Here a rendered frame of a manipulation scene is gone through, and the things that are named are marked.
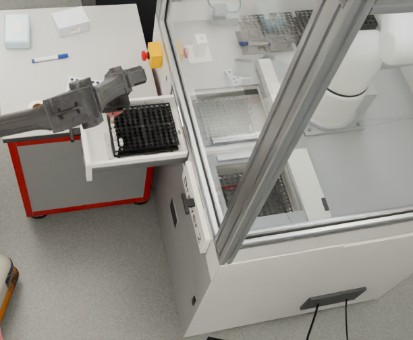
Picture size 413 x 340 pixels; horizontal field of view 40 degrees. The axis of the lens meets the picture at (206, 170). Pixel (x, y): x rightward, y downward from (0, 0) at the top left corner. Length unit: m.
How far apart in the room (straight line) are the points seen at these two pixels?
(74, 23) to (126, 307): 1.24
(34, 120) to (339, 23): 0.72
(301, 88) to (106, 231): 1.86
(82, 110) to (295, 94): 0.51
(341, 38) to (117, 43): 1.56
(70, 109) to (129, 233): 1.51
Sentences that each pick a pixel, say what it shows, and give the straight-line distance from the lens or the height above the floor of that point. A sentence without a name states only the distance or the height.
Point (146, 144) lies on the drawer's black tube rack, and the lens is 1.90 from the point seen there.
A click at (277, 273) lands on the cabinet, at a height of 0.75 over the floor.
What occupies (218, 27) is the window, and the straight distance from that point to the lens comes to 1.49.
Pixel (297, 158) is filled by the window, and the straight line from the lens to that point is 1.22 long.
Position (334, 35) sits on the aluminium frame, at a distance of 0.89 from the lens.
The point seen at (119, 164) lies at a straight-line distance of 1.88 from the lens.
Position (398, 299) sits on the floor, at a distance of 2.96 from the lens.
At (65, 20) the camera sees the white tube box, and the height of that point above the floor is 0.81.
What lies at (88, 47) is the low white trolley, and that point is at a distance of 2.34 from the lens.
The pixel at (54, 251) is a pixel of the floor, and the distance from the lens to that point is 2.70.
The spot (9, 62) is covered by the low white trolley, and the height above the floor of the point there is 0.76.
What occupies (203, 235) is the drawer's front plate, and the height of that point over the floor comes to 0.92.
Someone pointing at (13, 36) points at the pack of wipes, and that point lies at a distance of 2.33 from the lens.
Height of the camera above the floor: 2.50
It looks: 58 degrees down
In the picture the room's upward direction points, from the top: 18 degrees clockwise
